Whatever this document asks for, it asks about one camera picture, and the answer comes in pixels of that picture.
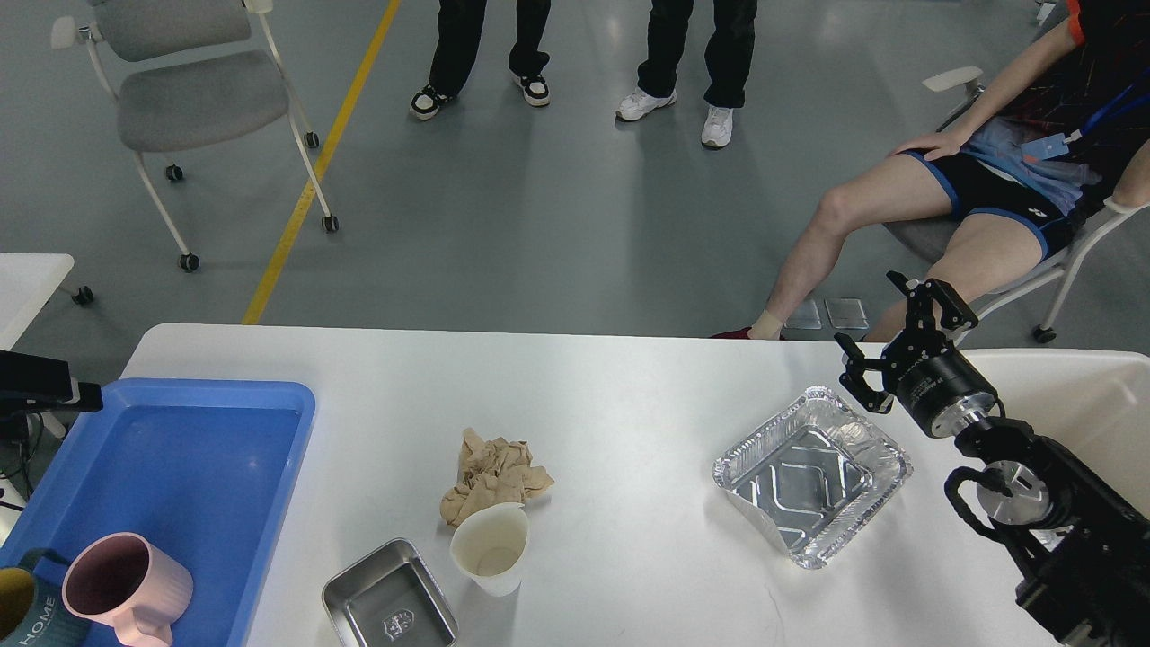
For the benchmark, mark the pink ribbed mug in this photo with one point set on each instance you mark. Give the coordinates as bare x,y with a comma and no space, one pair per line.
125,582

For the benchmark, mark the white chair under person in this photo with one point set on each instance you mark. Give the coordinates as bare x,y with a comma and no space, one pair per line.
927,237

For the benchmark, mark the grey rolling chair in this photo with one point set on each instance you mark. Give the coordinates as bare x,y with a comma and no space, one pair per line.
192,105

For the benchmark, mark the blue plastic tray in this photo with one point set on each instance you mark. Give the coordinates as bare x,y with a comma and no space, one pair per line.
203,469

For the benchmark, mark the small steel tray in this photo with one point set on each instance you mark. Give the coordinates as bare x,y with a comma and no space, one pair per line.
389,598

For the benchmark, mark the aluminium foil tray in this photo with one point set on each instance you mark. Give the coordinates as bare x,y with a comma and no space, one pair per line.
812,476

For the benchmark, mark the white paper cup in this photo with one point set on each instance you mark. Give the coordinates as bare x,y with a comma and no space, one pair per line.
489,546

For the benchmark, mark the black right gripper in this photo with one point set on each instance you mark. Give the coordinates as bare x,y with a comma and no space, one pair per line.
941,390

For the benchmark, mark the dark blue home mug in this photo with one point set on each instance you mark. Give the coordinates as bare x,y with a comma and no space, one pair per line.
32,610

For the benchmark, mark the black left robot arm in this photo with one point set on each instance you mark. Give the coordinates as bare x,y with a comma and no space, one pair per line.
32,384

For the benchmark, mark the seated person in shorts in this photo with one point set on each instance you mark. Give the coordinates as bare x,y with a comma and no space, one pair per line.
1067,119

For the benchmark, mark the white side table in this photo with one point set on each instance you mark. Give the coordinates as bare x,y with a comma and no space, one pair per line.
27,282

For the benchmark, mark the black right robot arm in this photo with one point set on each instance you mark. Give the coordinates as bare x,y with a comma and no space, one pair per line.
1080,546

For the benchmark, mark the crumpled brown paper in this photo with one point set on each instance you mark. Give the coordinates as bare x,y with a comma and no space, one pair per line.
490,472

